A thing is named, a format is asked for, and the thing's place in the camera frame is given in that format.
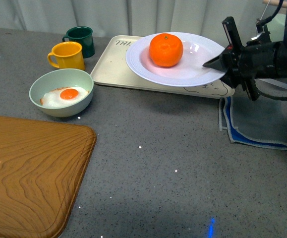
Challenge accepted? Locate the dark green mug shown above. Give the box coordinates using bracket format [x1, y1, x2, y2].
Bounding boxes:
[62, 26, 95, 59]

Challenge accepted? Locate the grey blue folded cloth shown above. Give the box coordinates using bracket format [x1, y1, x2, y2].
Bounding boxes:
[219, 96, 287, 150]

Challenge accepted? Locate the wooden cutting board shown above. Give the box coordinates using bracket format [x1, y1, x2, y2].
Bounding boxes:
[0, 116, 96, 238]

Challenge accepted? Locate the cream bear tray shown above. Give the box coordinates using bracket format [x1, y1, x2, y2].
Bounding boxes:
[91, 35, 235, 99]

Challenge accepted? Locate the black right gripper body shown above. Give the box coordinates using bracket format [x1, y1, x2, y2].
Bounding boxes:
[221, 16, 286, 101]

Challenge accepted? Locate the fake fried egg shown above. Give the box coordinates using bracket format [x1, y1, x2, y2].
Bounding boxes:
[40, 87, 89, 108]

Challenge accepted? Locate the orange mandarin fruit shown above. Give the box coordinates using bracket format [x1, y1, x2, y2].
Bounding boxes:
[149, 33, 183, 67]

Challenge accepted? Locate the light green bowl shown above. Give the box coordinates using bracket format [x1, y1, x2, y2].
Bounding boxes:
[29, 68, 94, 118]

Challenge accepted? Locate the green plastic cup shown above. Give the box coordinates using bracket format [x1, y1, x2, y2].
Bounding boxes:
[267, 14, 286, 42]

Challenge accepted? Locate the white round plate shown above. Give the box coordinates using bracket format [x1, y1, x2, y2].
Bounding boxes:
[126, 32, 224, 87]

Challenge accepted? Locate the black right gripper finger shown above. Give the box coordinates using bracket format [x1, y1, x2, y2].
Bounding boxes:
[202, 55, 225, 72]

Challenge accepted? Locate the yellow mug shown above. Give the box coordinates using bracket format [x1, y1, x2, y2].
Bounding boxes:
[47, 42, 85, 70]

